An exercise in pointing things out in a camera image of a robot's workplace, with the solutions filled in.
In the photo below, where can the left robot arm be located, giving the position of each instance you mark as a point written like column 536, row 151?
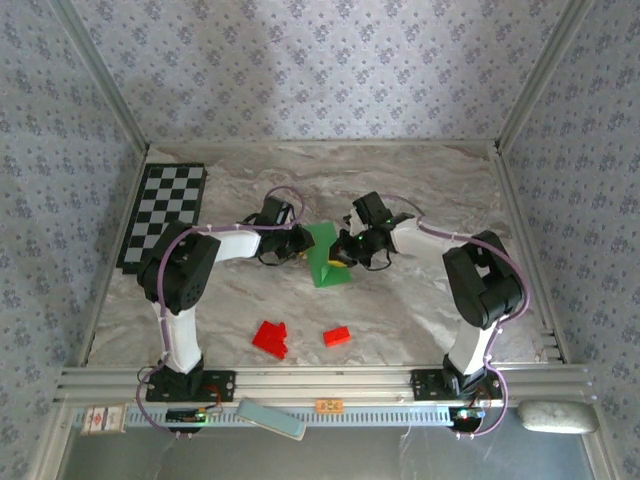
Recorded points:
column 180, row 280

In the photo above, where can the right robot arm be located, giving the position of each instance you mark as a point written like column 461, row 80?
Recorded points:
column 480, row 290

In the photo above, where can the small red toy brick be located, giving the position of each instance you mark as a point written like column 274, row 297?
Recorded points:
column 336, row 336

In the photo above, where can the large red brick assembly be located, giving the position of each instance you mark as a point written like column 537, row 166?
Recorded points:
column 270, row 339

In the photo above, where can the black and grey checkerboard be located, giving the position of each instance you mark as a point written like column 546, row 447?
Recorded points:
column 170, row 195

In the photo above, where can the small orange label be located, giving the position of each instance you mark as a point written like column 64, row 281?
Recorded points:
column 329, row 405

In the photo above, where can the grey-blue flat block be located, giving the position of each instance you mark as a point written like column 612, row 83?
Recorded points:
column 270, row 419

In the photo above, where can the grey stone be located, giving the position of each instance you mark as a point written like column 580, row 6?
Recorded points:
column 557, row 417

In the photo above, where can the red and white card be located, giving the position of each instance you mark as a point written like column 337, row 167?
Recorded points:
column 102, row 420

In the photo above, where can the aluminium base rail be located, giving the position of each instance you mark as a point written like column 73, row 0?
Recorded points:
column 320, row 382

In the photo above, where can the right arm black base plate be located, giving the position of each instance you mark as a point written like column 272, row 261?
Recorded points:
column 425, row 385

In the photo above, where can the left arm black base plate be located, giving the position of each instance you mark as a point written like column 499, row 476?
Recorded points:
column 220, row 385

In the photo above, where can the aluminium side rail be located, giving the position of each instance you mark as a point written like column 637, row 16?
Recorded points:
column 532, row 250
column 90, row 330

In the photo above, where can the aluminium corner post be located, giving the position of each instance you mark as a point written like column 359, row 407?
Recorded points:
column 542, row 75
column 104, row 75

